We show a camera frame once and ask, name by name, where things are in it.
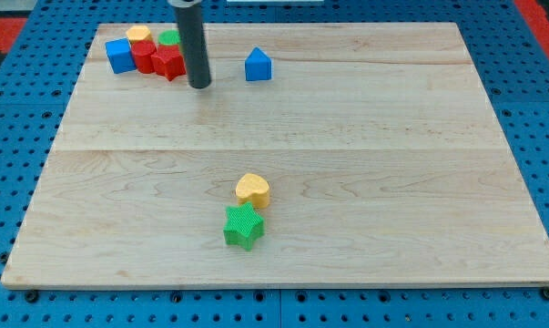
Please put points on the green star block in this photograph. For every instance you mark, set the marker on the green star block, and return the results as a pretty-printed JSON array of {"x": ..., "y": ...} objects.
[{"x": 243, "y": 226}]

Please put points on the light wooden board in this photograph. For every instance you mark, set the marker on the light wooden board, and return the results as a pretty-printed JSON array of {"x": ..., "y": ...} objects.
[{"x": 387, "y": 167}]

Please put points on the red cylinder block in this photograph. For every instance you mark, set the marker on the red cylinder block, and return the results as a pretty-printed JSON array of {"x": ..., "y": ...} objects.
[{"x": 142, "y": 52}]

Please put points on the yellow hexagon block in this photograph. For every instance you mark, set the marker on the yellow hexagon block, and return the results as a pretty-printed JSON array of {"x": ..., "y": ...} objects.
[{"x": 137, "y": 33}]

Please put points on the red star block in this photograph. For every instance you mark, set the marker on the red star block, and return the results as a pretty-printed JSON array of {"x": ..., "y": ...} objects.
[{"x": 169, "y": 62}]

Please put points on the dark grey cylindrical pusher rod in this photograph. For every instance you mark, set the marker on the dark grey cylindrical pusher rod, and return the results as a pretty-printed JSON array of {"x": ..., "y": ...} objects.
[{"x": 191, "y": 31}]

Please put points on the blue cube block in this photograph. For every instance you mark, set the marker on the blue cube block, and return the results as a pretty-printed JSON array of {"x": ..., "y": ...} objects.
[{"x": 119, "y": 56}]

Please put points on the green cylinder block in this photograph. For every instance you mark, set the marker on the green cylinder block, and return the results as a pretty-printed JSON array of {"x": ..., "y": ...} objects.
[{"x": 169, "y": 38}]

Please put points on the blue triangular prism block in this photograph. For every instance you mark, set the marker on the blue triangular prism block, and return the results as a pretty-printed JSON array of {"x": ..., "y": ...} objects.
[{"x": 258, "y": 66}]

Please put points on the yellow heart block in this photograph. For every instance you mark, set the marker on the yellow heart block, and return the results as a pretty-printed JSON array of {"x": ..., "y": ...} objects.
[{"x": 254, "y": 189}]

